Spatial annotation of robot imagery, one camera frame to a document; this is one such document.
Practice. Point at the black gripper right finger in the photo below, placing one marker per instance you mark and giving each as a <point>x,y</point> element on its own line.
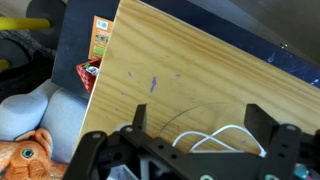
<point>261,125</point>

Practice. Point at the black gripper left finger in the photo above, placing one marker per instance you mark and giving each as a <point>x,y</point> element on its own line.
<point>139,120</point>

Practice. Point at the red plastic basket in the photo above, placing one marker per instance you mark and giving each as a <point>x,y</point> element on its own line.
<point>88,72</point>

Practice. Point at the light blue cushion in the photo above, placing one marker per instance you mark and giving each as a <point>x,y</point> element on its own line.
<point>48,106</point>

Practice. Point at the orange product box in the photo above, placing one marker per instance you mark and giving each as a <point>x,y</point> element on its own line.
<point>101,32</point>

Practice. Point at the orange plush toy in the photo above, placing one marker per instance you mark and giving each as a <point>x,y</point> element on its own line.
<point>29,157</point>

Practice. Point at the yellow foam bar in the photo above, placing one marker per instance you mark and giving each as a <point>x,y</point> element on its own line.
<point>7,23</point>

